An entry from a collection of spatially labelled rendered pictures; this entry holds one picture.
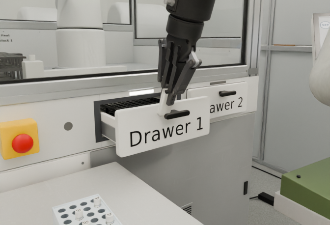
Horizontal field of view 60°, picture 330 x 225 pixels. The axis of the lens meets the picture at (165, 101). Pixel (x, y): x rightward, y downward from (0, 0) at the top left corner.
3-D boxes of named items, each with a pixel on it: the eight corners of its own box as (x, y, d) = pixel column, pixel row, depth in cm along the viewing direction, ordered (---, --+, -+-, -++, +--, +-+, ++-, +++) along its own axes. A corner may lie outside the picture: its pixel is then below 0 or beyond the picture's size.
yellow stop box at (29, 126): (41, 154, 63) (38, 122, 61) (4, 162, 58) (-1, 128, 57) (35, 147, 67) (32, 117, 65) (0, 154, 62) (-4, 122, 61)
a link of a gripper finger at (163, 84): (172, 43, 60) (168, 40, 61) (160, 89, 65) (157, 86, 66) (186, 42, 62) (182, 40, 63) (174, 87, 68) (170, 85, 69)
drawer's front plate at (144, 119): (209, 133, 82) (210, 96, 80) (119, 158, 65) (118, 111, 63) (205, 132, 84) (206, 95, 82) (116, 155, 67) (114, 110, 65)
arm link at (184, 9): (230, -5, 56) (199, -16, 62) (184, -12, 49) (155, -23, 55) (220, 25, 58) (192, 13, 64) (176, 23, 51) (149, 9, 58)
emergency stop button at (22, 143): (35, 152, 60) (33, 133, 59) (13, 156, 57) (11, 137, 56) (31, 147, 62) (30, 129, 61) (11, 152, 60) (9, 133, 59)
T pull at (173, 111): (190, 115, 72) (190, 110, 71) (166, 120, 67) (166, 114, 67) (181, 112, 74) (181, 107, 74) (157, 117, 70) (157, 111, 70)
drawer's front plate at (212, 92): (246, 110, 110) (248, 82, 107) (189, 123, 93) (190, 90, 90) (242, 109, 111) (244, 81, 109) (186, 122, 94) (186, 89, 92)
